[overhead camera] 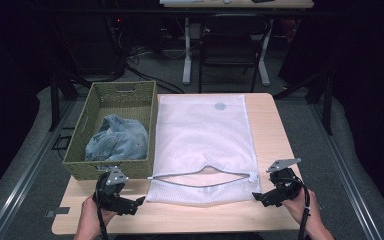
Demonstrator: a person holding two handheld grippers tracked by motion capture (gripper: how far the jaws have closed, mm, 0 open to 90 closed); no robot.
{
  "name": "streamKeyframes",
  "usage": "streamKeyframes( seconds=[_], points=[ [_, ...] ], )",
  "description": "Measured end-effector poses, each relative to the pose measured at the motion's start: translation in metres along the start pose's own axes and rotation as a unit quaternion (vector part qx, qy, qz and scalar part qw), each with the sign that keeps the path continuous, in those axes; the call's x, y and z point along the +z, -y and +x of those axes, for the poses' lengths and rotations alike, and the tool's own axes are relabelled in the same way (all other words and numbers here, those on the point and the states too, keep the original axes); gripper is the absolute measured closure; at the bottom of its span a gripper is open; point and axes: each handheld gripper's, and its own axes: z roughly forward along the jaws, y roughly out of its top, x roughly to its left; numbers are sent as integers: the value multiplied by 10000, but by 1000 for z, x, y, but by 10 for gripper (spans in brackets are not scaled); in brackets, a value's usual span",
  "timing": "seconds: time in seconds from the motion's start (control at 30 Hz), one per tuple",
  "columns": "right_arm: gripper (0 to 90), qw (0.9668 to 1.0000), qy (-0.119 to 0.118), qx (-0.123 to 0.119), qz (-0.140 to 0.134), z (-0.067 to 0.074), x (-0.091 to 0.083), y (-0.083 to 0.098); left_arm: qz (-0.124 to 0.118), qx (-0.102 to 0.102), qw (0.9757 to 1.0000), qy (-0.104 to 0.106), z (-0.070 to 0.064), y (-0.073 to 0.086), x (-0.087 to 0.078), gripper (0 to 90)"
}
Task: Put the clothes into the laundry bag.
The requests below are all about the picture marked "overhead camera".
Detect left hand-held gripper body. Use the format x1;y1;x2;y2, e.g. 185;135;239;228
92;166;138;216

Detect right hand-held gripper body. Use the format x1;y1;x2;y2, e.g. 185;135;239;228
265;158;304;202

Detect light blue denim garment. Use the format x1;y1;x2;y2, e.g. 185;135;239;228
84;114;150;163

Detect white mesh laundry bag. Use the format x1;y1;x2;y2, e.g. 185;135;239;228
145;94;262;208

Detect green woven basket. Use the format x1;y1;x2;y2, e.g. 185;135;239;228
62;80;159;181

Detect person's left hand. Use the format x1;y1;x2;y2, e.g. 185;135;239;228
74;195;118;240

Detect person's right hand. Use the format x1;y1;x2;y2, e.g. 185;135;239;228
281;189;335;240

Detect grey table clip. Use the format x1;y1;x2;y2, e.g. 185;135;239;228
44;206;71;219

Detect black metal stand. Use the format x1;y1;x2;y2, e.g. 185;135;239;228
47;64;93;133
273;66;335;136

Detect black chair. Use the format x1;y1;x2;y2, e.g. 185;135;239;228
198;13;272;95

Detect black cabinet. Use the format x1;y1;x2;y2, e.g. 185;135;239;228
54;13;128;78

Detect white-legged desk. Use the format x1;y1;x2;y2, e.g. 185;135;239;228
159;0;315;87

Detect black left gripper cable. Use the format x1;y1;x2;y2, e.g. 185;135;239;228
94;181;110;240

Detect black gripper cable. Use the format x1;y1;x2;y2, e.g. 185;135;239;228
94;181;110;240
279;177;312;240

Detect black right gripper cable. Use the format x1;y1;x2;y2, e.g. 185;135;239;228
279;177;312;240

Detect aluminium floor rail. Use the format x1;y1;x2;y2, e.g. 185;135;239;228
0;99;78;240
309;101;383;240

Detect black floor bracket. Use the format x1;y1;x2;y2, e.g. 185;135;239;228
50;126;76;152

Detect black floor cables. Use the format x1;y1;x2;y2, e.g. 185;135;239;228
125;44;186;95

